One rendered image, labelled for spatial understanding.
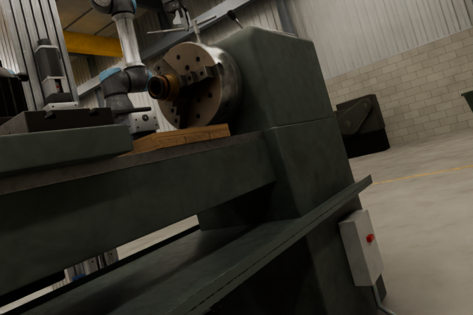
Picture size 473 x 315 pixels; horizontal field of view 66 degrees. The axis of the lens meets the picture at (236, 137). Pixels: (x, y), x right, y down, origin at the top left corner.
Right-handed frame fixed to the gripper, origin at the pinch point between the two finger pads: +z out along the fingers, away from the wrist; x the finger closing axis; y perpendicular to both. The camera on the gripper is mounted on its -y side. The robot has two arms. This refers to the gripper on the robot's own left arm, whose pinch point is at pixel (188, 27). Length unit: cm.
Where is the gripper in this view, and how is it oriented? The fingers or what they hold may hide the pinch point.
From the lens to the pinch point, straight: 164.1
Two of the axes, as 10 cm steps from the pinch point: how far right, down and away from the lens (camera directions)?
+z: 2.5, 9.7, -0.5
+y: -9.0, 2.5, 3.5
